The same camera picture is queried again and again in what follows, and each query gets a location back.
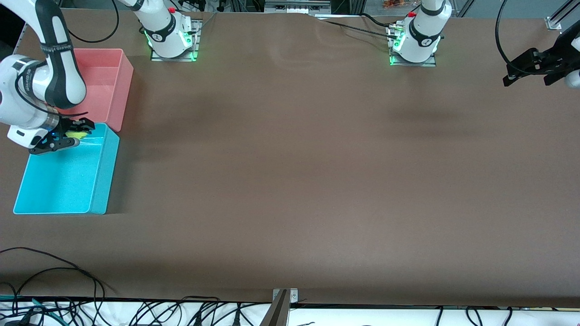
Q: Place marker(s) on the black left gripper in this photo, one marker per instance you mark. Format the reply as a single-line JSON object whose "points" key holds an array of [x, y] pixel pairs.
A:
{"points": [[560, 53]]}

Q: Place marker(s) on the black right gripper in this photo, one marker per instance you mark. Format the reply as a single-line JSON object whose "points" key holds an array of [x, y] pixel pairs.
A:
{"points": [[66, 125]]}

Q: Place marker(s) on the yellow-green tennis ball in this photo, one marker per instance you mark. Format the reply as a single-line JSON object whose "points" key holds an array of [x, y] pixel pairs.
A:
{"points": [[78, 135]]}

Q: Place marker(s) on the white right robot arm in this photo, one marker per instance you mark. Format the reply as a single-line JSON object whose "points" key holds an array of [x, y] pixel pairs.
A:
{"points": [[63, 68]]}

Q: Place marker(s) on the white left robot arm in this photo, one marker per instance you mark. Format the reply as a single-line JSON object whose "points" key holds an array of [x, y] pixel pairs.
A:
{"points": [[423, 31]]}

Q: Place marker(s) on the blue plastic bin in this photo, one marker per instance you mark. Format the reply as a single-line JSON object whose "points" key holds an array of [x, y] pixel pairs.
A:
{"points": [[63, 181]]}

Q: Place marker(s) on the pink plastic bin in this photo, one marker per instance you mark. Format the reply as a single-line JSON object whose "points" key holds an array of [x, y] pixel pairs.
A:
{"points": [[104, 81]]}

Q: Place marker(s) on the aluminium corner profile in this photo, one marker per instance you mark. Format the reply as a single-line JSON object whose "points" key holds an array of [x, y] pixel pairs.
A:
{"points": [[559, 16]]}

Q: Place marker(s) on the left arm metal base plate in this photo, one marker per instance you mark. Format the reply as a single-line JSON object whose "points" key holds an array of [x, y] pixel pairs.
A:
{"points": [[432, 61]]}

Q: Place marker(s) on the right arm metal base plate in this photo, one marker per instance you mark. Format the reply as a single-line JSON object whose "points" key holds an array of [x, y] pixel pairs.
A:
{"points": [[195, 45]]}

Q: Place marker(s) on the aluminium frame rail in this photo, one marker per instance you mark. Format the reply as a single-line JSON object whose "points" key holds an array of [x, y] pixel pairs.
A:
{"points": [[297, 5]]}

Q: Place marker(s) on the metal bracket with dark post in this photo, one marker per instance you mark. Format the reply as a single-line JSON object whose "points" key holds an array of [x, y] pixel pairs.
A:
{"points": [[281, 308]]}

